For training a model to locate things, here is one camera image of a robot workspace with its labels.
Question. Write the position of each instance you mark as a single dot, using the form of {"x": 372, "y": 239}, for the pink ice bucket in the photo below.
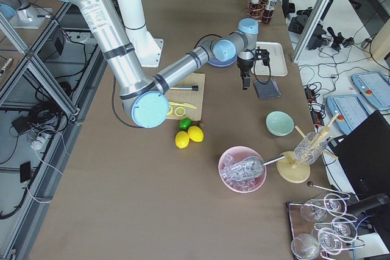
{"x": 230, "y": 170}

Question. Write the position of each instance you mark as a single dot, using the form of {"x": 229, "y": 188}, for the yellow plastic knife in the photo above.
{"x": 185, "y": 104}

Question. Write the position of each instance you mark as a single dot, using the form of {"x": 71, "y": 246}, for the teach pendant near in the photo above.
{"x": 352, "y": 111}

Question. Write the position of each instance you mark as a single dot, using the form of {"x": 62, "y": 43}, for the grey folded cloth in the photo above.
{"x": 267, "y": 91}

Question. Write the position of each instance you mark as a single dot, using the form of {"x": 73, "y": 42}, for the yellow lemon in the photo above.
{"x": 195, "y": 133}
{"x": 182, "y": 139}

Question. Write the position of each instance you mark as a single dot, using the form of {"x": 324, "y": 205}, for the blue plate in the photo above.
{"x": 221, "y": 64}

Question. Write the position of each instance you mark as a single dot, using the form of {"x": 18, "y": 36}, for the teach pendant far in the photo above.
{"x": 374, "y": 87}

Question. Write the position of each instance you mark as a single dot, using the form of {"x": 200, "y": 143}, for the aluminium frame post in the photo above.
{"x": 309, "y": 28}

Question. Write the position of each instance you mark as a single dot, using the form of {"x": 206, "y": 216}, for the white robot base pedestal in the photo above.
{"x": 147, "y": 48}

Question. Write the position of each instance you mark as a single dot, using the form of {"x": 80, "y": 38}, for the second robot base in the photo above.
{"x": 22, "y": 14}

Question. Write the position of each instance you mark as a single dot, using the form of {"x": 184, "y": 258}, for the yellow lemon upper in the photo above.
{"x": 195, "y": 133}

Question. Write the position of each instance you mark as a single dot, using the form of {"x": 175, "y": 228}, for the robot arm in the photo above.
{"x": 120, "y": 30}

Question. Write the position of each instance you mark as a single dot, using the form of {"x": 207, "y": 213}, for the bamboo cutting board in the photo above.
{"x": 189, "y": 96}

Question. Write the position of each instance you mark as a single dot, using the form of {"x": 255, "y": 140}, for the green bowl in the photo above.
{"x": 279, "y": 123}

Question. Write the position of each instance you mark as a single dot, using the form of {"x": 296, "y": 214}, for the clear glass on stand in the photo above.
{"x": 306, "y": 153}

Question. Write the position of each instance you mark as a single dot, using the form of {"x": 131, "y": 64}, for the green lime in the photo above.
{"x": 185, "y": 123}

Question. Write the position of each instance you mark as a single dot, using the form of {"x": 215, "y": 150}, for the wine glass rack tray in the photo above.
{"x": 321, "y": 227}

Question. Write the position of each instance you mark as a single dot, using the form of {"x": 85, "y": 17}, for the copper wire bottle rack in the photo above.
{"x": 262, "y": 10}

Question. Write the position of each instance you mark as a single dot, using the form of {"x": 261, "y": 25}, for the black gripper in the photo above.
{"x": 244, "y": 65}

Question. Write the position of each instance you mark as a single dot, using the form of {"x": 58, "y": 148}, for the lemon slice flat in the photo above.
{"x": 179, "y": 111}

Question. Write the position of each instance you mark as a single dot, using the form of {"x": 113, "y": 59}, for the steel muddler black tip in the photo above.
{"x": 185, "y": 88}

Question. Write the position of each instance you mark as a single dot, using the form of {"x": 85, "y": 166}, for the metal ice scoop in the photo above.
{"x": 254, "y": 167}

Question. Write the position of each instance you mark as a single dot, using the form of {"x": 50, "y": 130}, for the tea bottle lower left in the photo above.
{"x": 268, "y": 11}

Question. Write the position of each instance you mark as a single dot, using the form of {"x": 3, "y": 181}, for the tea bottle upper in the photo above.
{"x": 254, "y": 9}

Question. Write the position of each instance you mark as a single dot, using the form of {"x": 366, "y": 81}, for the teach pendant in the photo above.
{"x": 352, "y": 111}
{"x": 374, "y": 87}

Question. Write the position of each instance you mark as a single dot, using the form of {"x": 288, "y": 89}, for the yellow lemon lower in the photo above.
{"x": 182, "y": 139}

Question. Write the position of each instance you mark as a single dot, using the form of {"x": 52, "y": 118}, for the cream rabbit tray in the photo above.
{"x": 277, "y": 60}

